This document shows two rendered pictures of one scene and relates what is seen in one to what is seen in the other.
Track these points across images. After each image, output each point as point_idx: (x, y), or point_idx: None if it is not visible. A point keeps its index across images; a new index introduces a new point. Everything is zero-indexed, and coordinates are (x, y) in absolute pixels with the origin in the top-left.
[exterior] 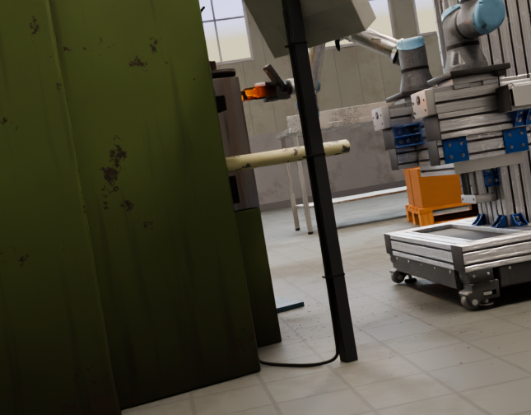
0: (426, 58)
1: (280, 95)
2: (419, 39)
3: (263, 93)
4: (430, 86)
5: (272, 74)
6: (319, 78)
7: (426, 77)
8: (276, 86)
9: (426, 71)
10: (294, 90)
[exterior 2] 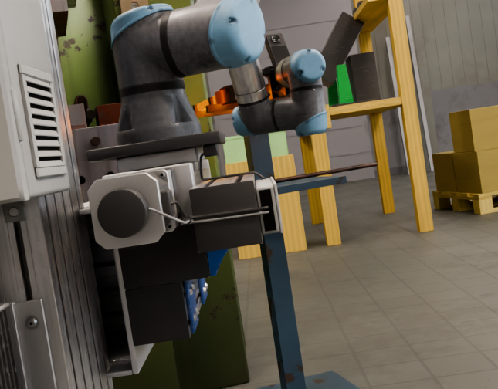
0: (122, 70)
1: (279, 89)
2: (110, 28)
3: (225, 99)
4: (118, 142)
5: (268, 53)
6: (238, 74)
7: (119, 121)
8: (268, 77)
9: (123, 103)
10: (280, 82)
